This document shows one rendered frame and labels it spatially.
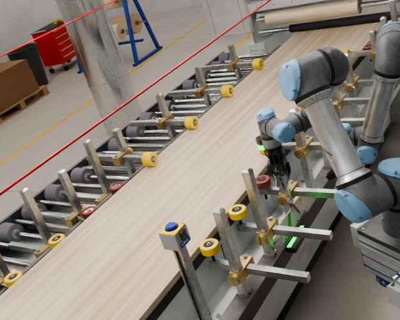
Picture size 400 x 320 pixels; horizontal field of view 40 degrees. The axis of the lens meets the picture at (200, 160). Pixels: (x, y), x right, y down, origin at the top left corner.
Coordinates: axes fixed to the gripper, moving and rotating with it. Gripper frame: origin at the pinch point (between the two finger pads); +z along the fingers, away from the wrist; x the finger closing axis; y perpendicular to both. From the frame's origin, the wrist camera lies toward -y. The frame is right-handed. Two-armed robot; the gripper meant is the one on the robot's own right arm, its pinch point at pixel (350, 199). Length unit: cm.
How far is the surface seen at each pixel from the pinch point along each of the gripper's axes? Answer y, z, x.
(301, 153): -26.6, -13.1, 16.5
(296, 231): -14.6, -0.7, -26.5
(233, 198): -48, -8, -16
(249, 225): -36.9, -1.0, -25.8
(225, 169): -66, -9, 9
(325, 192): -10.3, -3.8, -1.5
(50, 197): -181, -1, -15
